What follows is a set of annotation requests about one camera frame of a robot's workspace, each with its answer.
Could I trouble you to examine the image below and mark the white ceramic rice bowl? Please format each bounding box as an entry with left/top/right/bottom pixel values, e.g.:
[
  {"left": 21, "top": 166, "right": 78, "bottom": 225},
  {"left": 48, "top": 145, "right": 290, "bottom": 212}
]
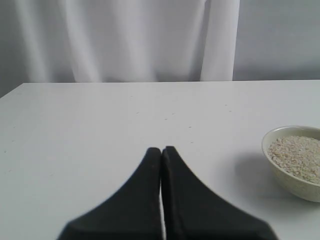
[{"left": 261, "top": 126, "right": 320, "bottom": 203}]

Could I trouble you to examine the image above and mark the white backdrop curtain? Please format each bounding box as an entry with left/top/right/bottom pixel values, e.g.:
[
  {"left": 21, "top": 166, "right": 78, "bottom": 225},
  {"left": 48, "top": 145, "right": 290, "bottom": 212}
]
[{"left": 0, "top": 0, "right": 240, "bottom": 95}]

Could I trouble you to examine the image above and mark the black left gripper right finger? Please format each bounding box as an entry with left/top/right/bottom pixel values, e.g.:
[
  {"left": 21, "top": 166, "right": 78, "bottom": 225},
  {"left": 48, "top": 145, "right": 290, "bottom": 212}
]
[{"left": 161, "top": 146, "right": 278, "bottom": 240}]

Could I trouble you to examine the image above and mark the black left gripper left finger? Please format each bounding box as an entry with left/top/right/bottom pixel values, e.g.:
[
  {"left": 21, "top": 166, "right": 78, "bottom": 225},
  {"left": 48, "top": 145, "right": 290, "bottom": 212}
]
[{"left": 58, "top": 147, "right": 163, "bottom": 240}]

